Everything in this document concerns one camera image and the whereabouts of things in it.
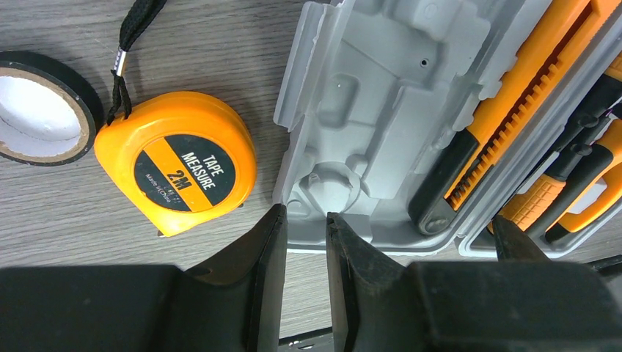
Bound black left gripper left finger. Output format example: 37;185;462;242
1;204;287;351

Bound orange black pliers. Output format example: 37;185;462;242
526;119;621;243

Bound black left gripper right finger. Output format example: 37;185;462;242
326;213;621;351

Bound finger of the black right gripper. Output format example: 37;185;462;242
492;215;549;262

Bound grey plastic tool case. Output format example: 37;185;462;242
273;1;621;258

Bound orange tape measure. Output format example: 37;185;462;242
94;1;257;237

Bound orange phillips screwdriver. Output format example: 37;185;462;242
499;73;621;230

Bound small round silver disc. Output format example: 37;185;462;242
1;51;105;166

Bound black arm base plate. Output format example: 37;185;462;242
277;327;335;352

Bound orange utility knife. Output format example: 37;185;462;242
409;1;621;236

